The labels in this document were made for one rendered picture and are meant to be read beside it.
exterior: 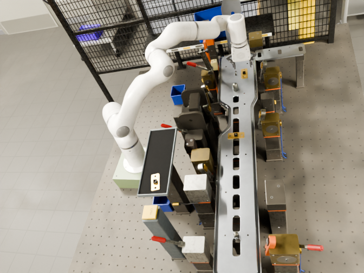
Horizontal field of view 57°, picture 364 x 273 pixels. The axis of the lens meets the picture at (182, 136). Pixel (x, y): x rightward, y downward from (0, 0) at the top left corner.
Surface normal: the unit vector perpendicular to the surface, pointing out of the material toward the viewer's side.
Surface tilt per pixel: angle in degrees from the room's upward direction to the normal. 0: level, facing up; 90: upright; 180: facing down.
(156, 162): 0
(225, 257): 0
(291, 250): 0
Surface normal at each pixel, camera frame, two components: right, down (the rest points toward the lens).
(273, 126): -0.10, 0.78
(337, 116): -0.26, -0.62
